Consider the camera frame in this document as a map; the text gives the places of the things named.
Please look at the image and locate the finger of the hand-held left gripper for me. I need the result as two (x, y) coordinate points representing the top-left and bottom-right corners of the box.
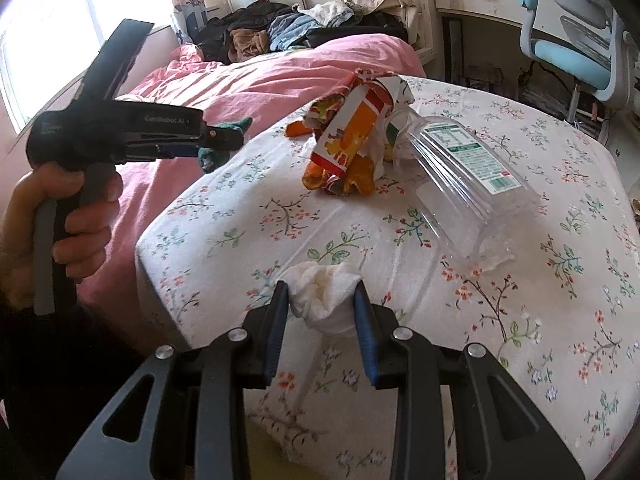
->
(200, 121), (247, 152)
(152, 141), (201, 160)

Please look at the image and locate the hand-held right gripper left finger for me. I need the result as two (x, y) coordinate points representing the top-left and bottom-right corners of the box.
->
(55, 280), (291, 480)

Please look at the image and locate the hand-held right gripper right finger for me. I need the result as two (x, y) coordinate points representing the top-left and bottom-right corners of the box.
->
(352, 282), (586, 480)

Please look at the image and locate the white tissue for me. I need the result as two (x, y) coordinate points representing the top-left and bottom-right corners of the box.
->
(287, 261), (363, 336)

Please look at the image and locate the orange snack wrapper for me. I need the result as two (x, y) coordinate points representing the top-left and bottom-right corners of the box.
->
(302, 72), (416, 188)

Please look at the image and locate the clear plastic container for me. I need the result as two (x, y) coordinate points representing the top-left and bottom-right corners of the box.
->
(387, 112), (543, 273)

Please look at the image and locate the person's left forearm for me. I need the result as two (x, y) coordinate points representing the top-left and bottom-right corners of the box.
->
(0, 255), (36, 314)

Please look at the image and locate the person's left hand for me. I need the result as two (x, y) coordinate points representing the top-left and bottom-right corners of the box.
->
(0, 162), (123, 283)

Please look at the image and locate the pink blanket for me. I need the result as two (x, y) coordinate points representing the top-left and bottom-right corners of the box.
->
(75, 35), (426, 321)

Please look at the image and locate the brown cloth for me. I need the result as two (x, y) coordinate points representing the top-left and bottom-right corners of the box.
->
(229, 27), (272, 59)

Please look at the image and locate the colourful crumpled snack wrapper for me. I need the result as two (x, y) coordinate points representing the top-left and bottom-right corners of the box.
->
(305, 94), (349, 129)

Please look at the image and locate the black jacket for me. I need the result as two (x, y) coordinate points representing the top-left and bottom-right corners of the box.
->
(194, 1), (301, 63)

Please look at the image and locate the blue denim garment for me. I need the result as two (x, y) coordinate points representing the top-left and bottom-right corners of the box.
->
(266, 12), (322, 52)

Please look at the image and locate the floral curtain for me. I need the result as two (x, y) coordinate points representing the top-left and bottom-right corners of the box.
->
(169, 0), (207, 45)

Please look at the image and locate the floral bed sheet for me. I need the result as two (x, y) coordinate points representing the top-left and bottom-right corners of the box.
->
(135, 75), (640, 480)

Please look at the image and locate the white cloth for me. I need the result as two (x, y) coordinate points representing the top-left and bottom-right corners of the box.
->
(299, 1), (357, 27)

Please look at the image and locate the blue white desk chair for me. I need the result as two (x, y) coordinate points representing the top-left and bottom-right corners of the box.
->
(514, 0), (632, 128)

